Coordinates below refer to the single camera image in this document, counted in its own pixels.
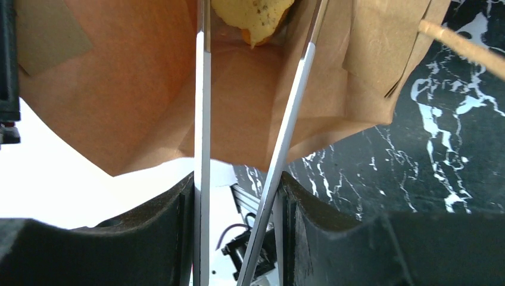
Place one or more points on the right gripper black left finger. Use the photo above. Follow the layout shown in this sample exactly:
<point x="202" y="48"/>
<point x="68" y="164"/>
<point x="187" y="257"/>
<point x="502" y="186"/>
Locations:
<point x="151" y="244"/>

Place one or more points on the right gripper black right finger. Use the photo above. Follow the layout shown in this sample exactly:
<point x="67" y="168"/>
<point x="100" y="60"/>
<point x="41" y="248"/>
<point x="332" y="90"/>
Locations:
<point x="322" y="246"/>

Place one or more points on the red brown paper bag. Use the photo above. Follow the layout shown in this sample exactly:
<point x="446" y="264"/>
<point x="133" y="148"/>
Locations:
<point x="116" y="79"/>

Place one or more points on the round yellow fake bread slice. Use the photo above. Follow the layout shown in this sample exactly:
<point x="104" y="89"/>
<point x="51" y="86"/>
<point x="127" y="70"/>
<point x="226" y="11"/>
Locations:
<point x="258" y="20"/>

